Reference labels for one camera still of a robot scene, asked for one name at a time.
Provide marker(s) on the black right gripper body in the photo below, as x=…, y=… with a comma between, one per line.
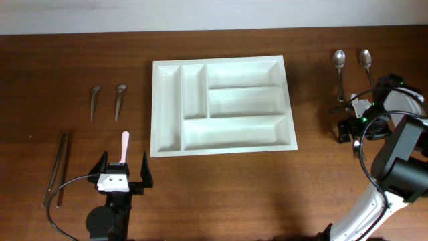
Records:
x=371, y=125

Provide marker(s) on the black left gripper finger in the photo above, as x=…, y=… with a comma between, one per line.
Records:
x=101, y=166
x=145, y=173

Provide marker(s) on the metal chopstick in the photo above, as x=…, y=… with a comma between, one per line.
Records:
x=58, y=157
x=63, y=168

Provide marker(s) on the large metal spoon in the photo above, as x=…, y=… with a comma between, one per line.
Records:
x=338, y=60
x=366, y=61

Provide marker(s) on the metal fork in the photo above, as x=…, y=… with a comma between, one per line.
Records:
x=356, y=148

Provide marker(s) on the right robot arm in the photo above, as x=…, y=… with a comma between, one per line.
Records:
x=396, y=177

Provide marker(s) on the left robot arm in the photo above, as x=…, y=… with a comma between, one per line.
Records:
x=111, y=221

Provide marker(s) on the pink and white plastic knife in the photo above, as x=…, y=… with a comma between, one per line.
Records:
x=125, y=136

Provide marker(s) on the small metal spoon left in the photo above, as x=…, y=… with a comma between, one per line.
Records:
x=94, y=91

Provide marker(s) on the small metal spoon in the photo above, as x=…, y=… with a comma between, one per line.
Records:
x=120, y=92
x=94, y=91

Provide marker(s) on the small metal spoon right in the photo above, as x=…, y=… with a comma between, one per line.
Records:
x=120, y=92

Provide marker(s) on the white plastic cutlery tray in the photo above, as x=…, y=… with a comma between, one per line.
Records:
x=220, y=105

